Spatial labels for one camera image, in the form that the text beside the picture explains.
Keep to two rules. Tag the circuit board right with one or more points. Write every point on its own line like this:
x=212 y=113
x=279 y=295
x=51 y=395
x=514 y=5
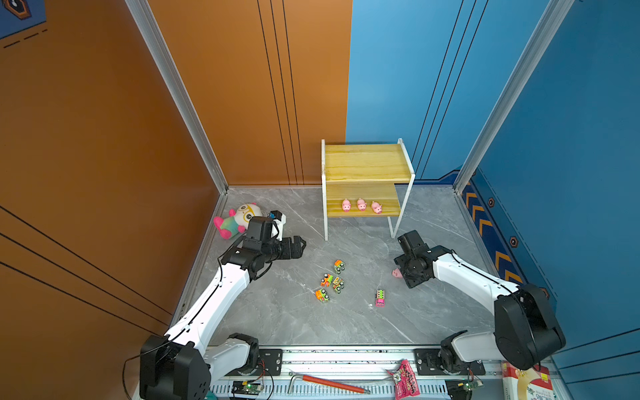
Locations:
x=463 y=389

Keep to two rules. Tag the white shelf frame with wood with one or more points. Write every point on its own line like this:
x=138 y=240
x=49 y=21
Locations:
x=375 y=172

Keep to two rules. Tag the orange toy truck middle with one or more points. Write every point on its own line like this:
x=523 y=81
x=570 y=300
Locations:
x=327 y=280

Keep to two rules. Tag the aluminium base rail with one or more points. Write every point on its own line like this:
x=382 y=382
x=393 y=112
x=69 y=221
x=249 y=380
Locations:
x=364 y=366

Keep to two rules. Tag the green circuit board left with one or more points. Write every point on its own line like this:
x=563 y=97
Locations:
x=246 y=390

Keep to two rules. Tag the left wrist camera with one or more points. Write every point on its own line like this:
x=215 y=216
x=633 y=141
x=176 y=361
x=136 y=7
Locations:
x=279 y=221

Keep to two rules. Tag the red handled tool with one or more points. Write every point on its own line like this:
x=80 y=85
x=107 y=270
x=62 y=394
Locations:
x=326 y=383

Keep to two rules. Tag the aluminium corner post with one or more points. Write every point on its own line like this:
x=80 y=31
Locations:
x=147 y=24
x=544 y=32

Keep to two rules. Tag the orange green toy truck bottom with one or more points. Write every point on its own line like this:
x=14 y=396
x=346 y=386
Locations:
x=322 y=295

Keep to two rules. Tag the red white box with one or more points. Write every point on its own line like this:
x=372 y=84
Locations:
x=532 y=384

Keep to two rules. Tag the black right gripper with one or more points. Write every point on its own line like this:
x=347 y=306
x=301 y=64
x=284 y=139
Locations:
x=408 y=280

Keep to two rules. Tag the green toy truck middle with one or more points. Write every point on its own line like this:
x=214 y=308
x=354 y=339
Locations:
x=337 y=284

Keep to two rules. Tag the green orange toy truck top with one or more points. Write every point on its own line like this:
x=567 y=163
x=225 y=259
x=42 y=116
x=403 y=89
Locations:
x=339 y=266

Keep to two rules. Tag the pink toy truck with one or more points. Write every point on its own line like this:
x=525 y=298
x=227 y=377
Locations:
x=380 y=298

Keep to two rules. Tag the plush doll pink white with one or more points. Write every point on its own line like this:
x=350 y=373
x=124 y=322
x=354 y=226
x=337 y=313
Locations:
x=237 y=220

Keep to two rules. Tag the pink snack packet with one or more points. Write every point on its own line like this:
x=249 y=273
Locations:
x=404 y=380

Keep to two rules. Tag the aluminium corner post left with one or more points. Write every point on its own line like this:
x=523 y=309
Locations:
x=147 y=24

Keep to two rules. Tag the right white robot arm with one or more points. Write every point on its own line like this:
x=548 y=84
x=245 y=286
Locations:
x=526 y=330

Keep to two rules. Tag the aluminium corner post right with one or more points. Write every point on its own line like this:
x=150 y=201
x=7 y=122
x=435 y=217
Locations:
x=544 y=32

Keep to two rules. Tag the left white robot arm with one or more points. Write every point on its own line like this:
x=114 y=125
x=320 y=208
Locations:
x=178 y=364

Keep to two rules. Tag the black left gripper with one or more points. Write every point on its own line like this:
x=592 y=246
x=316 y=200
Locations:
x=297 y=249

